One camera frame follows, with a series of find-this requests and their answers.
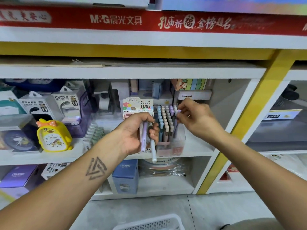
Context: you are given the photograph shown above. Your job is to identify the person's right hand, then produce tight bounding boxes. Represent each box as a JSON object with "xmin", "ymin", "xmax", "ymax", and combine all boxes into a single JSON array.
[{"xmin": 177, "ymin": 97, "xmax": 224, "ymax": 144}]

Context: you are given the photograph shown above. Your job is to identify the person's left hand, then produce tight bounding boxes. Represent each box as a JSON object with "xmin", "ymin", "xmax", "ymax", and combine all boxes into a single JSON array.
[{"xmin": 113, "ymin": 112, "xmax": 160, "ymax": 155}]

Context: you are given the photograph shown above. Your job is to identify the bundle of lilac grey packets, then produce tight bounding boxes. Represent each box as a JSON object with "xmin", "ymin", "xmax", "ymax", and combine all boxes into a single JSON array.
[{"xmin": 139, "ymin": 121, "xmax": 158, "ymax": 163}]

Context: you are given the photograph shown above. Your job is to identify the white shelf with yellow trim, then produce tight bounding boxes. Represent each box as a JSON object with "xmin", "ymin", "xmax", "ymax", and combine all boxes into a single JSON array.
[{"xmin": 0, "ymin": 0, "xmax": 307, "ymax": 197}]

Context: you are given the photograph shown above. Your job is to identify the white plastic basket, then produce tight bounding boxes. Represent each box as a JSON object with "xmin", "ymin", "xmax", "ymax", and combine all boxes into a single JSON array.
[{"xmin": 112, "ymin": 213, "xmax": 185, "ymax": 230}]

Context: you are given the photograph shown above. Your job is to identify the person's right forearm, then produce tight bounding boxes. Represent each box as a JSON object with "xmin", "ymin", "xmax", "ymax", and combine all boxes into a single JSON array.
[{"xmin": 209, "ymin": 129, "xmax": 307, "ymax": 230}]

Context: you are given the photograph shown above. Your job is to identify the person's left forearm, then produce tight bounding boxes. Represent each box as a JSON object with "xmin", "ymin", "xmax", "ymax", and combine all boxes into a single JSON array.
[{"xmin": 0, "ymin": 143, "xmax": 123, "ymax": 230}]

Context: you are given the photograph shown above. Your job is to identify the white long box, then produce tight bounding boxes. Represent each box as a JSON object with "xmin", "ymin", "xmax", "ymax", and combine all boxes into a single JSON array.
[{"xmin": 177, "ymin": 90, "xmax": 213, "ymax": 101}]

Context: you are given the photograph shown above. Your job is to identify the white refill display box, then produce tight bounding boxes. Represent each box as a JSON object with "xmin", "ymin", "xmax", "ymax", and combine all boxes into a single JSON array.
[{"xmin": 122, "ymin": 97, "xmax": 156, "ymax": 158}]

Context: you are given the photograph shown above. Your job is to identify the clear plastic tray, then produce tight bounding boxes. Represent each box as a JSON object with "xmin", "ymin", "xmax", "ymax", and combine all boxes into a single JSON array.
[{"xmin": 83, "ymin": 123, "xmax": 105, "ymax": 150}]

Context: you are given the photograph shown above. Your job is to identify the pastel sticky notes pack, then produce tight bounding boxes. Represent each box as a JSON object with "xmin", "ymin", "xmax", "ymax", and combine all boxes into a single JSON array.
[{"xmin": 172, "ymin": 79, "xmax": 214, "ymax": 91}]

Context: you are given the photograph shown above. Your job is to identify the blue small carton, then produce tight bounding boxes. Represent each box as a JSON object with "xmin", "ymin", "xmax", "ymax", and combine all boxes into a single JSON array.
[{"xmin": 112, "ymin": 159, "xmax": 140, "ymax": 195}]

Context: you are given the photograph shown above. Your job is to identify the clear pink label box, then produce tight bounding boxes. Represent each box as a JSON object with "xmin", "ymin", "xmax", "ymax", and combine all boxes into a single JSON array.
[{"xmin": 156, "ymin": 123, "xmax": 187, "ymax": 157}]

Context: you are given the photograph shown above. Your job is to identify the purple translucent container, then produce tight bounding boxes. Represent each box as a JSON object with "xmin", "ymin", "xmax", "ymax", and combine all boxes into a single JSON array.
[{"xmin": 65, "ymin": 91, "xmax": 93, "ymax": 138}]

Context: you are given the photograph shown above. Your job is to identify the tape dispenser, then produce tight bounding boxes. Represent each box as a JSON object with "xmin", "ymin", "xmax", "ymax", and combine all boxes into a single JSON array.
[{"xmin": 92, "ymin": 83, "xmax": 110, "ymax": 112}]

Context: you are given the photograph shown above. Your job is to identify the white tall box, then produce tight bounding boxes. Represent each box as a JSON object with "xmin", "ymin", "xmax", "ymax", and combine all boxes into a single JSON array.
[{"xmin": 110, "ymin": 82, "xmax": 130, "ymax": 104}]

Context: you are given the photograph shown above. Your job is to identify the stack of wrapped discs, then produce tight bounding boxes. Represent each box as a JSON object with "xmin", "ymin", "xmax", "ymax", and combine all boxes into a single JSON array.
[{"xmin": 139, "ymin": 159, "xmax": 188, "ymax": 178}]

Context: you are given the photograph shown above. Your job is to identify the grey digital clock box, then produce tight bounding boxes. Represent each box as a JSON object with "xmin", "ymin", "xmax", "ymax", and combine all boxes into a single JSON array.
[{"xmin": 139, "ymin": 79, "xmax": 164, "ymax": 100}]

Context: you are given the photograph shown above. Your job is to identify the flat cardboard sheets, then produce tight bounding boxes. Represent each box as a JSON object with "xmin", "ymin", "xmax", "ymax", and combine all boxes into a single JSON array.
[{"xmin": 72, "ymin": 59, "xmax": 267, "ymax": 69}]

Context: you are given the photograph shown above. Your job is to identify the red white flat box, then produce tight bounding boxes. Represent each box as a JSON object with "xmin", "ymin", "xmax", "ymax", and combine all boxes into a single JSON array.
[{"xmin": 218, "ymin": 164, "xmax": 240, "ymax": 181}]

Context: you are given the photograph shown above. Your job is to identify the white hanging accessory box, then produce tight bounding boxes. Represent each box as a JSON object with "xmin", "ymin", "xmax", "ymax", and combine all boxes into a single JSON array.
[
  {"xmin": 18, "ymin": 92, "xmax": 62, "ymax": 122},
  {"xmin": 52, "ymin": 86, "xmax": 82, "ymax": 124}
]

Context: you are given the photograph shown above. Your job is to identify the yellow alarm clock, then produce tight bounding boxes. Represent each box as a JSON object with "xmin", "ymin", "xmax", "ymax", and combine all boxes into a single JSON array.
[{"xmin": 36, "ymin": 119, "xmax": 74, "ymax": 153}]

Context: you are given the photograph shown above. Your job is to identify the plastic wrapped items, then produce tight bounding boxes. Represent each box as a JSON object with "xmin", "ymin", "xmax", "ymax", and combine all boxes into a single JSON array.
[{"xmin": 269, "ymin": 155, "xmax": 307, "ymax": 180}]

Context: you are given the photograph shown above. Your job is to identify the clear boxed dark clock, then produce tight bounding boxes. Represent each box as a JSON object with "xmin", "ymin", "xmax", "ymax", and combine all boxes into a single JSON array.
[{"xmin": 0, "ymin": 114, "xmax": 41, "ymax": 154}]

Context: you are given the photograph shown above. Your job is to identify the purple box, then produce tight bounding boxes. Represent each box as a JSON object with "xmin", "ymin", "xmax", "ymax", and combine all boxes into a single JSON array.
[{"xmin": 0, "ymin": 164, "xmax": 40, "ymax": 199}]

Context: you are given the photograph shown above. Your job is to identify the blue printed box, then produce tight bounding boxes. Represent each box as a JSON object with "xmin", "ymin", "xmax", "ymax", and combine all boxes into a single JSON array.
[{"xmin": 161, "ymin": 0, "xmax": 307, "ymax": 16}]

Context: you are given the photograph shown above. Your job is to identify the teal white box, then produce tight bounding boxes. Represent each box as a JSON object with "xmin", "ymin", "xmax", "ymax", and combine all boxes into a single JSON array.
[{"xmin": 0, "ymin": 90, "xmax": 26, "ymax": 115}]

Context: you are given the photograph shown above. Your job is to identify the red banner strip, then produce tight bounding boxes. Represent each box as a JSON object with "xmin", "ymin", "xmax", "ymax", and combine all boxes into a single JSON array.
[{"xmin": 0, "ymin": 4, "xmax": 307, "ymax": 36}]

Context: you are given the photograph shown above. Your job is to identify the white printed box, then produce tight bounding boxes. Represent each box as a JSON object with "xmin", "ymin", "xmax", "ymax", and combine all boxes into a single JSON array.
[{"xmin": 0, "ymin": 0, "xmax": 149, "ymax": 9}]

